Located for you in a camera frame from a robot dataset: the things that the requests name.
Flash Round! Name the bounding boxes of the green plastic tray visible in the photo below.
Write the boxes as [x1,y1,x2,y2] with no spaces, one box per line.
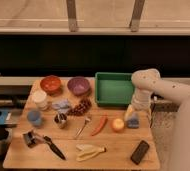
[95,72,134,107]

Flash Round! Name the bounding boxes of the purple bowl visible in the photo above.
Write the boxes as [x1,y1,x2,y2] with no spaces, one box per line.
[67,76,90,96]

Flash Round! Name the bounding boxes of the bunch of red grapes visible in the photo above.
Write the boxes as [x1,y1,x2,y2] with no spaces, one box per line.
[67,98,92,116]

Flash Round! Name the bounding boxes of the black metal clip tool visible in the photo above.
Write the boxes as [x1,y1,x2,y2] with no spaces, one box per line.
[23,131,45,148]

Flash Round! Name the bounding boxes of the blue box on left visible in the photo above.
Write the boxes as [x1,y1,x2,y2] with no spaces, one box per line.
[0,109,22,127]

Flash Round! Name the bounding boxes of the orange carrot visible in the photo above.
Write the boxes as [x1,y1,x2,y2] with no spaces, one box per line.
[90,116,108,136]

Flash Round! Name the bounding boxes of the blue plastic cup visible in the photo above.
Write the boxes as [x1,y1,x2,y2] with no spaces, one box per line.
[27,110,42,127]

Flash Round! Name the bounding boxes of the orange bowl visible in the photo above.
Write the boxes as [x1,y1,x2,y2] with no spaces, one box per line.
[40,75,61,94]

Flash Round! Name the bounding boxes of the wooden table board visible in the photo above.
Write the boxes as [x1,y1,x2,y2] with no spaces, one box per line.
[2,78,161,171]

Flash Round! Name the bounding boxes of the black handled knife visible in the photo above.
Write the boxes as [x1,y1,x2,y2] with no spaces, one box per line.
[43,136,66,160]

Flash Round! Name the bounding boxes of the small metal cup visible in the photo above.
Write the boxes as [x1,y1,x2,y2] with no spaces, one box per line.
[54,113,67,129]

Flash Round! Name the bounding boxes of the metal fork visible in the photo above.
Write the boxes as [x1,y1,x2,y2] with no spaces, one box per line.
[74,115,92,139]

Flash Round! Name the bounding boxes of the white paper cup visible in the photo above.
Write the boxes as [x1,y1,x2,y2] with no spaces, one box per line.
[32,90,48,110]

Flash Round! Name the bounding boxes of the crumpled blue cloth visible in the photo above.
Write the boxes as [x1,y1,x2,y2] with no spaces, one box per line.
[52,99,71,113]

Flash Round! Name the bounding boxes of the blue sponge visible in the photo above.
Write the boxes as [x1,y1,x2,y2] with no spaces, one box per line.
[127,113,139,129]

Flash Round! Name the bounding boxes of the black smartphone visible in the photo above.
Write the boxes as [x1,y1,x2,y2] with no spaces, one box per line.
[130,140,149,165]

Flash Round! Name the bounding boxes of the yellow banana peel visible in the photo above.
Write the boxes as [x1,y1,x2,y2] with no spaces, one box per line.
[76,144,106,162]

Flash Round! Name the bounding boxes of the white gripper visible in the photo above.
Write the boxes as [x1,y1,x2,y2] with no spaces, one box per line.
[124,89,152,121]

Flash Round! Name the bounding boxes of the yellow orange fruit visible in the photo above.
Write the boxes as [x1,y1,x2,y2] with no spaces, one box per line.
[111,118,125,132]

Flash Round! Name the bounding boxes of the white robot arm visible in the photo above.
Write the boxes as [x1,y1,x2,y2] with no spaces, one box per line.
[130,68,190,171]

